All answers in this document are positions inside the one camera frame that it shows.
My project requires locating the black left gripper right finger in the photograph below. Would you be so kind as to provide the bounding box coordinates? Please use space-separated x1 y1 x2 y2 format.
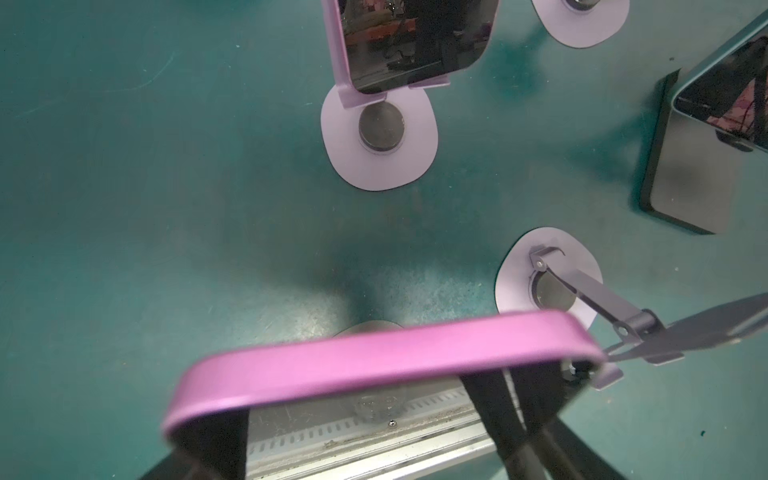
460 361 625 479

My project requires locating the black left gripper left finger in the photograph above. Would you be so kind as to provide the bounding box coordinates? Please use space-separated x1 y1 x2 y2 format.
140 410 249 480

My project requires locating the phone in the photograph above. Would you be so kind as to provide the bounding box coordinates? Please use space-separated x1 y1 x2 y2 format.
337 0 499 94
670 12 767 152
160 309 607 480

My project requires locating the grey phone stand right front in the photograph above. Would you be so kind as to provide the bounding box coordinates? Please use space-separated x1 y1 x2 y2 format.
494 227 767 390

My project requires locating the grey phone stand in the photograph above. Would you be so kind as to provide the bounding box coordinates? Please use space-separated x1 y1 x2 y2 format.
494 227 767 390
532 0 630 49
320 1 450 192
336 320 402 337

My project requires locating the grey phone stand left front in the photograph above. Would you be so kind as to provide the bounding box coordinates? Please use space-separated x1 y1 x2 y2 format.
336 320 402 337

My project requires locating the black horizontal phone stand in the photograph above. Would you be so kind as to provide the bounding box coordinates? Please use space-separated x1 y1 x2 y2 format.
639 71 753 235

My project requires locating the grey phone stand middle back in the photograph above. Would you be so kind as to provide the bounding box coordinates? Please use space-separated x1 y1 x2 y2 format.
320 1 450 192

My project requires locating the phone on horizontal stand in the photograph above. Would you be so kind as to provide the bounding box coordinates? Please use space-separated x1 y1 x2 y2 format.
670 12 767 152

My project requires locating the grey phone stand right back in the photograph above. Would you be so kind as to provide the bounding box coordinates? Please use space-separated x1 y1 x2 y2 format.
532 0 630 49

